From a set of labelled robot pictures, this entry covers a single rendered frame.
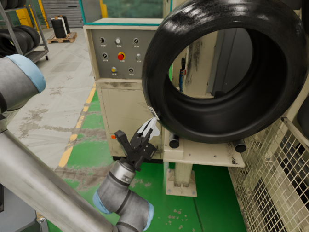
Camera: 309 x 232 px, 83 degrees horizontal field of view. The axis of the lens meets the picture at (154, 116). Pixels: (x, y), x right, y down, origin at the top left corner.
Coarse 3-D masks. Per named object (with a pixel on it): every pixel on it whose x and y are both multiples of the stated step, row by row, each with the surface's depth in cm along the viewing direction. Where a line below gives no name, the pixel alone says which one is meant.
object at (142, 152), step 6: (132, 138) 68; (138, 138) 65; (132, 144) 66; (138, 144) 63; (150, 144) 65; (138, 150) 63; (144, 150) 65; (150, 150) 66; (156, 150) 67; (138, 156) 66; (144, 156) 65; (126, 162) 63; (132, 162) 68; (138, 162) 66; (132, 168) 63; (138, 168) 66
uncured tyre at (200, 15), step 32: (192, 0) 50; (224, 0) 45; (256, 0) 45; (160, 32) 53; (192, 32) 48; (256, 32) 70; (288, 32) 47; (160, 64) 55; (256, 64) 78; (288, 64) 51; (160, 96) 61; (224, 96) 88; (256, 96) 81; (288, 96) 57; (192, 128) 71; (224, 128) 81; (256, 128) 65
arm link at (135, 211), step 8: (128, 192) 63; (128, 200) 61; (136, 200) 62; (144, 200) 65; (120, 208) 60; (128, 208) 60; (136, 208) 61; (144, 208) 62; (152, 208) 63; (120, 216) 60; (128, 216) 59; (136, 216) 59; (144, 216) 60; (152, 216) 61; (136, 224) 57; (144, 224) 60
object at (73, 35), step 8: (56, 16) 600; (64, 16) 647; (56, 24) 570; (64, 24) 624; (56, 32) 583; (64, 32) 599; (72, 32) 684; (48, 40) 587; (56, 40) 592; (64, 40) 627; (72, 40) 604
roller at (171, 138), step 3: (171, 135) 78; (174, 135) 77; (171, 138) 76; (174, 138) 76; (177, 138) 76; (171, 141) 75; (174, 141) 74; (177, 141) 75; (171, 144) 75; (174, 144) 75; (177, 144) 75; (171, 147) 76; (174, 147) 76; (177, 147) 76
